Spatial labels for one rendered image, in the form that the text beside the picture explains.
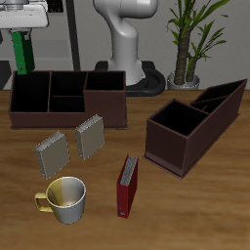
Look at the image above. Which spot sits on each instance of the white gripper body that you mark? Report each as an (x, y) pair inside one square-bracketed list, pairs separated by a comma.
[(22, 16)]

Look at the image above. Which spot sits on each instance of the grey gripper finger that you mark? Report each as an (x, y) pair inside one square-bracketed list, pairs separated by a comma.
[(15, 30), (27, 35)]

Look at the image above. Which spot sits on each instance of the green book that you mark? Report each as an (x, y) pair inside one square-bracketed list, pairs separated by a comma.
[(24, 57)]

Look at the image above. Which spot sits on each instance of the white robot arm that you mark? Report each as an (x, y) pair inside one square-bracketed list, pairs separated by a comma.
[(125, 49)]

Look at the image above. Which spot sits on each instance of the dark brown desk caddy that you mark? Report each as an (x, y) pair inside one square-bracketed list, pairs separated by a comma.
[(172, 149), (104, 109)]

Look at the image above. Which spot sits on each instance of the grey book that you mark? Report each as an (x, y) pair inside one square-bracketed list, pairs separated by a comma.
[(54, 158), (92, 140)]

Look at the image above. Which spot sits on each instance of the white-yellow mug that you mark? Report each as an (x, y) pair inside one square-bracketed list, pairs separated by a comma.
[(70, 211)]

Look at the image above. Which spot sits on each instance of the red book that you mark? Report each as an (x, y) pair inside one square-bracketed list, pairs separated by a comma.
[(125, 192)]

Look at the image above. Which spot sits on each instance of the green pot plant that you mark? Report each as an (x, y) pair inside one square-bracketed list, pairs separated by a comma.
[(182, 55)]

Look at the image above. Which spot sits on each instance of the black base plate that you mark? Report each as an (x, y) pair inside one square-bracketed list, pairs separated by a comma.
[(153, 83)]

